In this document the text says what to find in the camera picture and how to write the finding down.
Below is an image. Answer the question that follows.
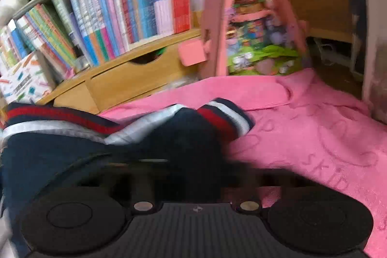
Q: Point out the navy white jacket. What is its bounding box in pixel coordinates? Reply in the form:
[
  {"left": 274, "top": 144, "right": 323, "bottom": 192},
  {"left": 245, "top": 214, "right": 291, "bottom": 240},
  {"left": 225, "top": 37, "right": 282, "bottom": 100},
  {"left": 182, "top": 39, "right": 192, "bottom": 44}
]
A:
[{"left": 1, "top": 98, "right": 254, "bottom": 257}]

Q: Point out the pink bunny towel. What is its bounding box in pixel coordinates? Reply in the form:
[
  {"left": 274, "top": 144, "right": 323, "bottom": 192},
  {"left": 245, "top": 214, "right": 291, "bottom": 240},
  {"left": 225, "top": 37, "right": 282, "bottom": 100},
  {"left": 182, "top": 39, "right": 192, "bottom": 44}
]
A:
[{"left": 102, "top": 69, "right": 386, "bottom": 257}]

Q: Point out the colourful pattern box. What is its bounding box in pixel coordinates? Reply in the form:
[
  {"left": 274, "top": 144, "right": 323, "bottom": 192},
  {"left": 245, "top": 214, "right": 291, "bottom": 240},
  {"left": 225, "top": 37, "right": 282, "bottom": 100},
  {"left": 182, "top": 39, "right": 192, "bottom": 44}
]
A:
[{"left": 1, "top": 51, "right": 56, "bottom": 104}]

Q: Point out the wooden drawer organizer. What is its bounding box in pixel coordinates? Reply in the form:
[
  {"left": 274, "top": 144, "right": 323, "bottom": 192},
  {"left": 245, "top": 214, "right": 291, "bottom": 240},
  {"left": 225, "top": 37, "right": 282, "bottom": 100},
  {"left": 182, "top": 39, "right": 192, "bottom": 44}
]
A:
[{"left": 38, "top": 29, "right": 200, "bottom": 114}]

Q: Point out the pink toy house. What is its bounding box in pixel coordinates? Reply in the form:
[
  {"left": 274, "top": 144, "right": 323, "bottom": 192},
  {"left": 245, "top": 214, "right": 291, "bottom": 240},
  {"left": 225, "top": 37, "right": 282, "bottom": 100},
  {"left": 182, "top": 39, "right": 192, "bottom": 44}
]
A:
[{"left": 179, "top": 0, "right": 310, "bottom": 79}]

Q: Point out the row of upright books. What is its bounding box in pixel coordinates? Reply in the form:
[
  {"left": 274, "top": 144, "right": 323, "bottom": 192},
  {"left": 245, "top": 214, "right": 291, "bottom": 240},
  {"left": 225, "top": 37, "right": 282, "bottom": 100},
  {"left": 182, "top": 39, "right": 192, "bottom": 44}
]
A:
[{"left": 1, "top": 0, "right": 191, "bottom": 81}]

